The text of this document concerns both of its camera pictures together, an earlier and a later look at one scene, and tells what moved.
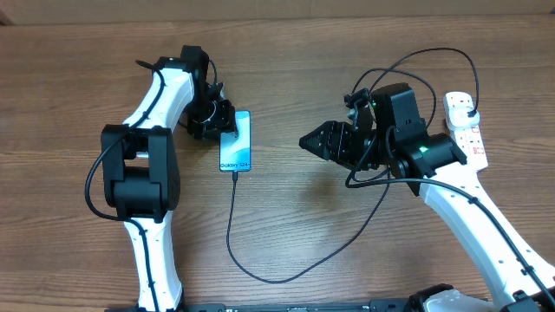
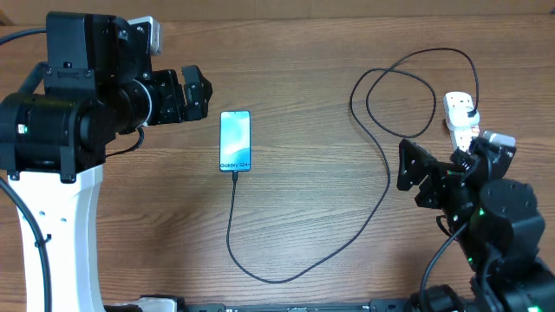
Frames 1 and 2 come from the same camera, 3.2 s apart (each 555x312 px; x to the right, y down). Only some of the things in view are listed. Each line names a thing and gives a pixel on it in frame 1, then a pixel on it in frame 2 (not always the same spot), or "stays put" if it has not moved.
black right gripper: [336, 149] → [440, 185]
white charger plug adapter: [459, 120] stays put
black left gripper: [225, 122] → [174, 110]
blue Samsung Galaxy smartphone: [235, 152] stays put
